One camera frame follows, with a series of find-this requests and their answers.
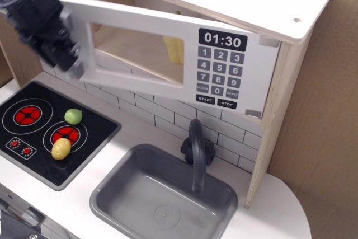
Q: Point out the white toy microwave door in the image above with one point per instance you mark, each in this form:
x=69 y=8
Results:
x=122 y=47

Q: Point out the grey toy sink basin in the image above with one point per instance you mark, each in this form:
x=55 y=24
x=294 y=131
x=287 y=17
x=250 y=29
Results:
x=148 y=194

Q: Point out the black toy stovetop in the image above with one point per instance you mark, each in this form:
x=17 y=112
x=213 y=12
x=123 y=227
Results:
x=32 y=120

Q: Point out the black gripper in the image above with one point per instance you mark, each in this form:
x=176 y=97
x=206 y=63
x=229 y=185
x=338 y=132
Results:
x=39 y=24

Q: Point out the dark grey toy faucet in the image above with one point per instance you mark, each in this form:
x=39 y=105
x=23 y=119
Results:
x=199 y=153

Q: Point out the green toy lime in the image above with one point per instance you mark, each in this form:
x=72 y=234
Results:
x=73 y=116

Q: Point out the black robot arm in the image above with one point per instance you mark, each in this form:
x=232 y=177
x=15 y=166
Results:
x=40 y=26

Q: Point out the yellow toy bell pepper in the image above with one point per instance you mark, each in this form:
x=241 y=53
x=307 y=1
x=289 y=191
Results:
x=175 y=48

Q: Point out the yellow toy potato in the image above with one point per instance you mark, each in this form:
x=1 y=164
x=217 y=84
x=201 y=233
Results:
x=61 y=149

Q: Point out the brown cardboard panel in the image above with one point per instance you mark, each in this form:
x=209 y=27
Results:
x=316 y=151

